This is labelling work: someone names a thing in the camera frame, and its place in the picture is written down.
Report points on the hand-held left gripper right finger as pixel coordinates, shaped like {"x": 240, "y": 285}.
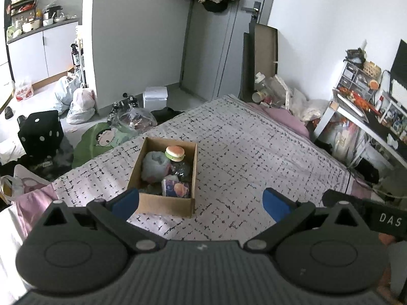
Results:
{"x": 275, "y": 204}

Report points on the white table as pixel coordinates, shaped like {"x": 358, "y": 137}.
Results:
{"x": 353, "y": 114}

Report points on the clear plastic bottle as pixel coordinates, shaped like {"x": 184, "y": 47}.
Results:
{"x": 262, "y": 82}

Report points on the grey plush toy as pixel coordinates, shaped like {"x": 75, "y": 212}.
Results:
{"x": 155, "y": 165}

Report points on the white tote bag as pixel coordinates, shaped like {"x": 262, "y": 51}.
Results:
{"x": 19, "y": 184}

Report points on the black monitor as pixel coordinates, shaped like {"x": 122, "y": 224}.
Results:
{"x": 400, "y": 60}

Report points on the black dotted cube cushion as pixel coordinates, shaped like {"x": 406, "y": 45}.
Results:
{"x": 41, "y": 133}

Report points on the green cartoon cushion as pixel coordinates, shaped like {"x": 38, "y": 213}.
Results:
{"x": 95, "y": 139}

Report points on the grey plastic bag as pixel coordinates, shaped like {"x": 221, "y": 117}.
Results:
{"x": 65, "y": 89}

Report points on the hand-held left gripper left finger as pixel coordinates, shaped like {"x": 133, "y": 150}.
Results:
{"x": 127, "y": 202}

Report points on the white trash bin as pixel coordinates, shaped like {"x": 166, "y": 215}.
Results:
{"x": 155, "y": 98}

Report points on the black slipper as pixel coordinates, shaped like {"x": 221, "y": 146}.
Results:
{"x": 9, "y": 112}

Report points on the white plastic bag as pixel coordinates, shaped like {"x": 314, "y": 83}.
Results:
{"x": 82, "y": 106}

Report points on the black tripod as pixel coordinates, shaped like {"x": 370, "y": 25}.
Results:
{"x": 124, "y": 104}

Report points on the snack packet with picture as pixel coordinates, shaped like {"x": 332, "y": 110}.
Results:
{"x": 176, "y": 189}

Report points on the person's right forearm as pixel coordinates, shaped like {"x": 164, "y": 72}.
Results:
{"x": 397, "y": 270}

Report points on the white kitchen cabinet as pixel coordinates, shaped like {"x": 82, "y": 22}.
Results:
{"x": 28, "y": 54}

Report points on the black garment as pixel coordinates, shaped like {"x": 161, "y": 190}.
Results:
{"x": 165, "y": 114}

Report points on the red print plastic bag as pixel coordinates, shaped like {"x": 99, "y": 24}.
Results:
{"x": 24, "y": 90}

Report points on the cardboard box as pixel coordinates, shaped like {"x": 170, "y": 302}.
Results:
{"x": 165, "y": 205}

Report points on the dark spray bottle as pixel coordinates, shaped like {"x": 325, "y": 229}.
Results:
{"x": 75, "y": 56}

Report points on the black and white printed blanket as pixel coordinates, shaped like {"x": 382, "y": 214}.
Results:
{"x": 248, "y": 165}

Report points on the clear bag of items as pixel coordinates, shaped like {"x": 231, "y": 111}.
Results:
{"x": 136, "y": 120}

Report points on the black item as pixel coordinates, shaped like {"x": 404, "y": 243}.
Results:
{"x": 181, "y": 171}

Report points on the pile of plastic bags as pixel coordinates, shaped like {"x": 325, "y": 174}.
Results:
{"x": 302, "y": 104}

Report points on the clear desk drawer organizer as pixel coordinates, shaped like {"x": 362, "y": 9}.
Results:
{"x": 357, "y": 79}

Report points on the person's right hand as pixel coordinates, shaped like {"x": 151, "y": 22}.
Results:
{"x": 387, "y": 239}

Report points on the grey door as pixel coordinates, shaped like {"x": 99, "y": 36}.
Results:
{"x": 216, "y": 54}

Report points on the paper cup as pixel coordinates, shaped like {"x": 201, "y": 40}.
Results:
{"x": 260, "y": 96}

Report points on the burger plush toy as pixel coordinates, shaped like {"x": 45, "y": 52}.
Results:
{"x": 175, "y": 153}

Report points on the white keyboard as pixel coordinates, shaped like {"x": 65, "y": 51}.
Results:
{"x": 399, "y": 90}

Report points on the flat cardboard panel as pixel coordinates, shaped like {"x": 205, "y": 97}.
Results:
{"x": 265, "y": 54}

